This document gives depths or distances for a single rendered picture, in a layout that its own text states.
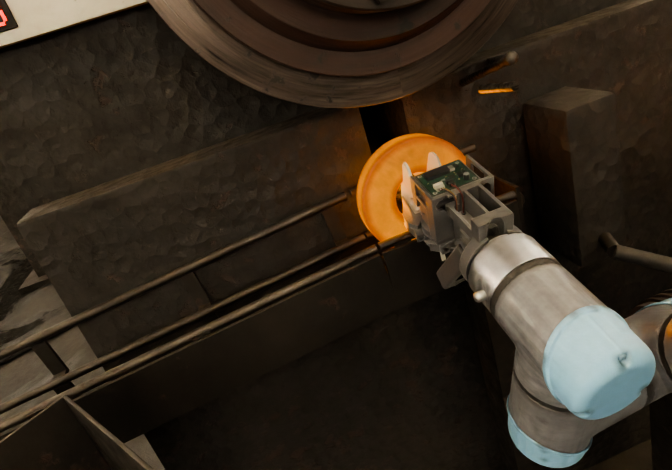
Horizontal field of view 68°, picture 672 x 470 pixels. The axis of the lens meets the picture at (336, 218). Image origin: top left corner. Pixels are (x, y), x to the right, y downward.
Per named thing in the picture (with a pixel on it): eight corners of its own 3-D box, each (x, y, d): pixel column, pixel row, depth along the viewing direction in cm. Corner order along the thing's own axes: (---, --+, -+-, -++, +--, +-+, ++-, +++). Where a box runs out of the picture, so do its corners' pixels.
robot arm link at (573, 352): (563, 444, 38) (581, 376, 33) (485, 339, 46) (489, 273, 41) (649, 407, 39) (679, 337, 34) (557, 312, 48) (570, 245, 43)
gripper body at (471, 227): (467, 150, 55) (535, 206, 45) (470, 210, 60) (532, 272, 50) (403, 174, 54) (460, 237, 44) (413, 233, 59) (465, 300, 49)
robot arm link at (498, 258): (560, 302, 47) (484, 335, 46) (531, 272, 51) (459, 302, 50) (565, 244, 42) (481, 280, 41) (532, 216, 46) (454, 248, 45)
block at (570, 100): (536, 244, 80) (515, 100, 71) (579, 226, 81) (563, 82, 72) (582, 272, 70) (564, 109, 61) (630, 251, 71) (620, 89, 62)
